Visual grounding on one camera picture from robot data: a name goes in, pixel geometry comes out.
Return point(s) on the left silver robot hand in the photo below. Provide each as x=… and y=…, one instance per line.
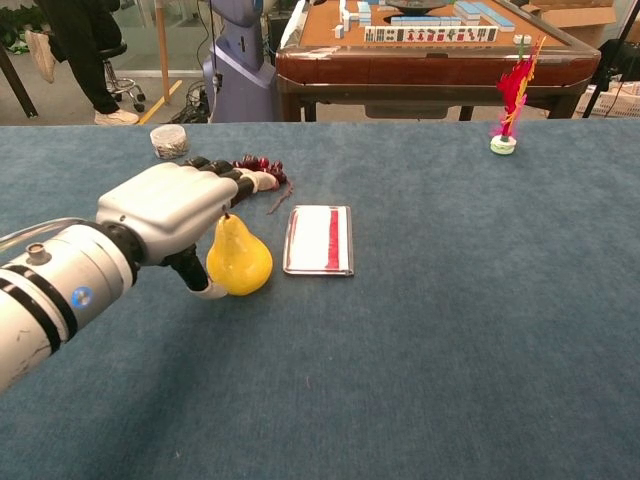
x=165, y=205

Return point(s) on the yellow pear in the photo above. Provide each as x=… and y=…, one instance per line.
x=245, y=265

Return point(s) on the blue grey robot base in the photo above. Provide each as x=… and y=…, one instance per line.
x=240, y=75

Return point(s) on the dark red grape bunch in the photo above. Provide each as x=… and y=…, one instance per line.
x=270, y=167

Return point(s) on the clear round container of clips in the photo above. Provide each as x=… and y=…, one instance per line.
x=170, y=142

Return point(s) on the black swivel stool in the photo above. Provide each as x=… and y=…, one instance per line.
x=117, y=75

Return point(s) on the white red folded towel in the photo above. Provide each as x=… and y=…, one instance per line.
x=315, y=240

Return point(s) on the person in black clothes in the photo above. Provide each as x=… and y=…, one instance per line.
x=85, y=50

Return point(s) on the dark table leg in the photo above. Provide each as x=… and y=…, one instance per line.
x=17, y=82

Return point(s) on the brown mahjong table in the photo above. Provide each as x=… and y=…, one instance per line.
x=425, y=70

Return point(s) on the face-up mahjong tile row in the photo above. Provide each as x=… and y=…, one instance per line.
x=430, y=34

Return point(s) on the black bowl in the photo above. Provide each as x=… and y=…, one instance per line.
x=417, y=5

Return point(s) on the red feather shuttlecock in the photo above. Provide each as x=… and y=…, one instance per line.
x=504, y=145

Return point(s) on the cardboard box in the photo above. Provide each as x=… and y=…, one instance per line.
x=575, y=20

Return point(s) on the black tripod stand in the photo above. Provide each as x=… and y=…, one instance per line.
x=606, y=65

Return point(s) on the white plastic basket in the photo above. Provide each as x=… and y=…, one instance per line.
x=620, y=102

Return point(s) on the wooden post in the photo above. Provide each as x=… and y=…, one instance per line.
x=163, y=50

